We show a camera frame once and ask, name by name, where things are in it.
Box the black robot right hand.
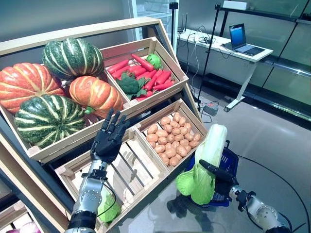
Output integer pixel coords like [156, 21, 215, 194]
[198, 159, 241, 196]

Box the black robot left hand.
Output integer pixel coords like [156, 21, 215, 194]
[89, 108, 131, 166]

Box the blue plastic shopping basket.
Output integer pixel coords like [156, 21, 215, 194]
[187, 139, 240, 207]

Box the large wooden pumpkin crate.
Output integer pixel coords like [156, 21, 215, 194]
[0, 60, 133, 164]

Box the oblong orange pumpkin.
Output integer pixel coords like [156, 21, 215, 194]
[69, 75, 124, 118]

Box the dark green broccoli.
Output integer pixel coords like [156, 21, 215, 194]
[116, 72, 151, 100]

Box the wide slatted wooden crate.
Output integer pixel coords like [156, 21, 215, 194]
[54, 127, 171, 233]

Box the green striped pumpkin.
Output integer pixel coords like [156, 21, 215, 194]
[42, 37, 105, 81]
[14, 94, 86, 149]

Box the wooden potato crate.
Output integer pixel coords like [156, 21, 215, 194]
[135, 98, 208, 173]

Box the grey power box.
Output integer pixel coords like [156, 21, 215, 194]
[203, 103, 219, 117]

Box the red carrot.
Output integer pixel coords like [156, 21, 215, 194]
[144, 69, 163, 92]
[131, 53, 155, 72]
[155, 70, 172, 85]
[152, 80, 175, 91]
[111, 65, 131, 80]
[106, 59, 129, 75]

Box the light green bell pepper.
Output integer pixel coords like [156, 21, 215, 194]
[146, 53, 162, 70]

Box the wooden carrot crate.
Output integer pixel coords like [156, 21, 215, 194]
[100, 36, 189, 107]

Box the large round orange pumpkin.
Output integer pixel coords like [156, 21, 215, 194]
[0, 62, 66, 115]

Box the wooden display stand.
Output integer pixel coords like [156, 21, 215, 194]
[0, 17, 204, 233]

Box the white desk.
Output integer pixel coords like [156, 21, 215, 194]
[176, 28, 274, 112]

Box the black shelf rack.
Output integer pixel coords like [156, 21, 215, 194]
[213, 3, 311, 122]

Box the black tripod pole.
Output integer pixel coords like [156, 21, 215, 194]
[196, 2, 222, 110]

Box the black router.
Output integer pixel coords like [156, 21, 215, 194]
[177, 13, 188, 33]

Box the glass door fridge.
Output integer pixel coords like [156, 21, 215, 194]
[128, 0, 180, 49]

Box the open laptop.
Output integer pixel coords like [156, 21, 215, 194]
[228, 23, 266, 54]

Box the white box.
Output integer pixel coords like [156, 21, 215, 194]
[223, 0, 250, 10]

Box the black floor cable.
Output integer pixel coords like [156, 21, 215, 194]
[237, 154, 311, 219]

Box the black camera stand pole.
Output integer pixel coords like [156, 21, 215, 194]
[169, 2, 179, 53]

